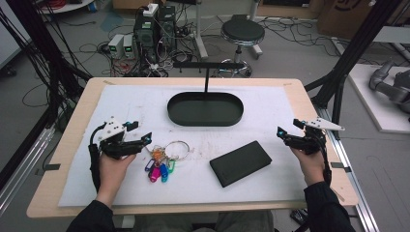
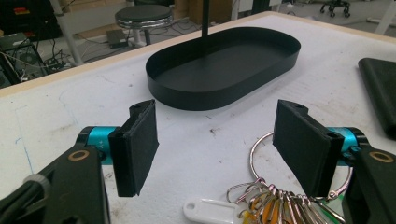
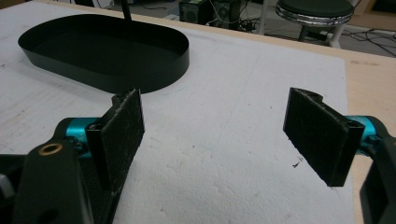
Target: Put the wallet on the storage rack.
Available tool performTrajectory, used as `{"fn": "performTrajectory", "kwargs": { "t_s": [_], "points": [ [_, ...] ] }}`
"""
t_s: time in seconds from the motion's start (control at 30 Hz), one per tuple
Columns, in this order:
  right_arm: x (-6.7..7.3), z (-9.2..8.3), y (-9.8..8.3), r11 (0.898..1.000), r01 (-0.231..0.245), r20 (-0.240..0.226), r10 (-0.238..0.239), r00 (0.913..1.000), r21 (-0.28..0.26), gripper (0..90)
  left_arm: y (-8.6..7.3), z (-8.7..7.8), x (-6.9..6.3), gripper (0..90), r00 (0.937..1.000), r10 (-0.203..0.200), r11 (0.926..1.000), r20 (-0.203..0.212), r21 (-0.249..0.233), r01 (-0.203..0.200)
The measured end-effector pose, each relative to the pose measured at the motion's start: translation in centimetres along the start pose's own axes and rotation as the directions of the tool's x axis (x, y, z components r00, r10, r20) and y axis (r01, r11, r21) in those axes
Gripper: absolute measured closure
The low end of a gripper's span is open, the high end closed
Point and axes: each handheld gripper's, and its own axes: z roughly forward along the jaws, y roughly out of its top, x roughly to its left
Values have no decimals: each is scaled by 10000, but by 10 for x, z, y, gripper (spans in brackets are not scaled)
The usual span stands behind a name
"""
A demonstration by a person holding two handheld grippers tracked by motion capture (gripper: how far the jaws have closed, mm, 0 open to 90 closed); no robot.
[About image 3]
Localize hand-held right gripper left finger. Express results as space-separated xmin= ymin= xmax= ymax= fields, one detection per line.
xmin=64 ymin=88 xmax=146 ymax=192

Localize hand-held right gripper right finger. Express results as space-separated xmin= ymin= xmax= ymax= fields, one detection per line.
xmin=282 ymin=86 xmax=383 ymax=188

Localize black stand with oval tray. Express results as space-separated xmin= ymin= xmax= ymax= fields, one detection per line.
xmin=17 ymin=0 xmax=191 ymax=94

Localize white foam mat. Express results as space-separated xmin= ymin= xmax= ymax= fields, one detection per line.
xmin=0 ymin=1 xmax=356 ymax=224

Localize black round stool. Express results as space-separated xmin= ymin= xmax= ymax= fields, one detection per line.
xmin=275 ymin=0 xmax=356 ymax=49

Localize white metal stand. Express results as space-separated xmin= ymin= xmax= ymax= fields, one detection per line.
xmin=257 ymin=0 xmax=271 ymax=35

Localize black computer tower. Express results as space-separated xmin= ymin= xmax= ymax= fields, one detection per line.
xmin=214 ymin=0 xmax=243 ymax=31
xmin=178 ymin=0 xmax=216 ymax=25

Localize black floor cables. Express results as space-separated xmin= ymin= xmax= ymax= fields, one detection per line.
xmin=341 ymin=27 xmax=396 ymax=59

